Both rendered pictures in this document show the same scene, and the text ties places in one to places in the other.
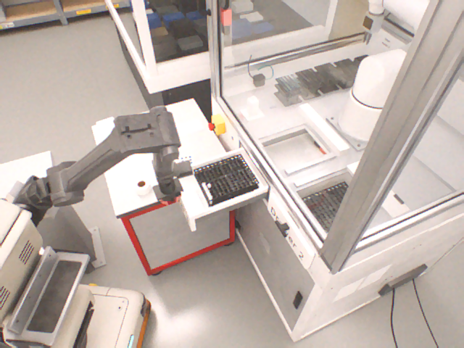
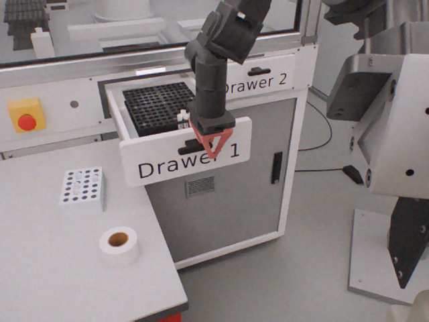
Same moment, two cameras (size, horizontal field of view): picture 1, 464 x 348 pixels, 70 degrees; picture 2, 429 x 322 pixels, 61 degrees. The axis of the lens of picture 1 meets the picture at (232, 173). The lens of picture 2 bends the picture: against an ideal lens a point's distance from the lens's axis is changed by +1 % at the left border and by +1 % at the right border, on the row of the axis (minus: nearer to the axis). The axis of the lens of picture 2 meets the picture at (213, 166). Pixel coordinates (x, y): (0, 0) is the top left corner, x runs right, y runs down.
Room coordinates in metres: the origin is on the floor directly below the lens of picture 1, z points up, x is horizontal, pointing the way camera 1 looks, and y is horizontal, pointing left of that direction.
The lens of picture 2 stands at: (0.71, 0.86, 1.31)
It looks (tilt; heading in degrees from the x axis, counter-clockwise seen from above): 36 degrees down; 273
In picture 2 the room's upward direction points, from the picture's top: straight up
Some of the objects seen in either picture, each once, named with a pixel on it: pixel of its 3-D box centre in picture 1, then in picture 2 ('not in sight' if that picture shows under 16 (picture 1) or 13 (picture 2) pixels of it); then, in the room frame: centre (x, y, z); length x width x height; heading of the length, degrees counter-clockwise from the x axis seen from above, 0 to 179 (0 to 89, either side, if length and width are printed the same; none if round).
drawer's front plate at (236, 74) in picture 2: (288, 229); (253, 78); (0.64, -0.21, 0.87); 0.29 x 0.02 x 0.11; 24
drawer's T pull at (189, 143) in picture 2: not in sight; (193, 145); (0.79, 0.23, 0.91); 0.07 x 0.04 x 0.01; 24
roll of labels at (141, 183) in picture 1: (142, 186); (119, 246); (0.92, 0.40, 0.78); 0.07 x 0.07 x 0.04
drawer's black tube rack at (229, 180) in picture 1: (225, 180); (165, 113); (0.88, 0.03, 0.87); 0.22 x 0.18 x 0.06; 114
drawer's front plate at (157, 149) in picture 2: (180, 196); (190, 151); (0.80, 0.21, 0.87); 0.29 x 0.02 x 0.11; 24
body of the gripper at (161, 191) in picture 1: (167, 185); (210, 102); (0.75, 0.24, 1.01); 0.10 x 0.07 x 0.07; 115
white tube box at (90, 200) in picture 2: (181, 165); (83, 190); (1.04, 0.24, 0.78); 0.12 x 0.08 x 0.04; 104
